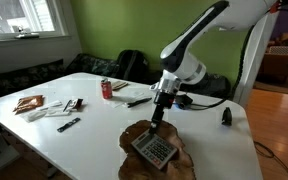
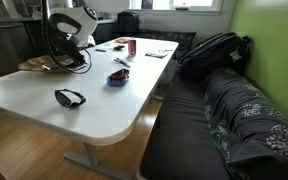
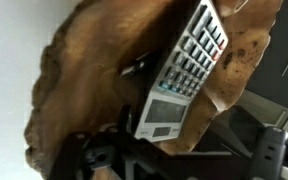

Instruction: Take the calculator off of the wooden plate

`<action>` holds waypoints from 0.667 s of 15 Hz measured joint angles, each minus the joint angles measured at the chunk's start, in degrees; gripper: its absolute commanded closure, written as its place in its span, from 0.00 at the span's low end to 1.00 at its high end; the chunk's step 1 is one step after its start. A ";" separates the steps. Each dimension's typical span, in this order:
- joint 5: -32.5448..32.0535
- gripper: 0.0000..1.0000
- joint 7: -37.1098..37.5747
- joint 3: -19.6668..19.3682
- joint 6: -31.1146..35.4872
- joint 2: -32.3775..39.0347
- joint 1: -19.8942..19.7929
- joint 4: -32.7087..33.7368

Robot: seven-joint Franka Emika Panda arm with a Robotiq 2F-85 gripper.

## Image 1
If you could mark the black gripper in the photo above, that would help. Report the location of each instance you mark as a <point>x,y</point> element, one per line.
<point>164,100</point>

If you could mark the silver Casio calculator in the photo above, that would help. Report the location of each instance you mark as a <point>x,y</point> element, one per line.
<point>154,150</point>

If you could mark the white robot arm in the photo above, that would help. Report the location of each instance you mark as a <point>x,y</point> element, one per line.
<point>190,66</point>

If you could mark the live-edge wooden plate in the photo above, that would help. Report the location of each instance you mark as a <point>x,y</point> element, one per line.
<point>180,166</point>

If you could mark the black marker pen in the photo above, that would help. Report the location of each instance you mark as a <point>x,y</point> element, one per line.
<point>139,102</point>

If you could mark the clear plastic wrap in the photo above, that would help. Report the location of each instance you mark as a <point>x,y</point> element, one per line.
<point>117,100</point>

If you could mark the small brown wooden item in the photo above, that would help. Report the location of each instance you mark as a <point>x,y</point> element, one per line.
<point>119,85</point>

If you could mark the red soda can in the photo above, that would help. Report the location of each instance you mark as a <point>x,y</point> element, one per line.
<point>106,89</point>

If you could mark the black backpack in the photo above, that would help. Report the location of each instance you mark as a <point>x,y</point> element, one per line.
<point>132,65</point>

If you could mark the black bag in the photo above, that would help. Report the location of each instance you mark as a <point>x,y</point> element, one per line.
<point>217,87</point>

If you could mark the small black upright device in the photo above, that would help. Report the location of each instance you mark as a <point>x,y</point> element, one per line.
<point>226,116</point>

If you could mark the dark patterned bench cushion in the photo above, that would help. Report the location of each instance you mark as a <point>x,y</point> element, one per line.
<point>20,80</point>
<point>90,65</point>

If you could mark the black flat strip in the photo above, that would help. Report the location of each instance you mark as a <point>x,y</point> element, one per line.
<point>68,125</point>

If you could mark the white flat strip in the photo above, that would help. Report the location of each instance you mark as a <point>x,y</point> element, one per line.
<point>58,113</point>
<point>50,105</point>

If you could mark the white plastic packet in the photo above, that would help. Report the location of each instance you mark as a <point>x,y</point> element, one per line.
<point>34,115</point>

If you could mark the brown foil packet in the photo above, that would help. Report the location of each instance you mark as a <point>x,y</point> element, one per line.
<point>29,103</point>

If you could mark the white device on sill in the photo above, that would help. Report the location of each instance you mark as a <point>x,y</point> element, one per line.
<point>25,34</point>

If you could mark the white window frame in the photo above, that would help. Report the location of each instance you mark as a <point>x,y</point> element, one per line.
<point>24,13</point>

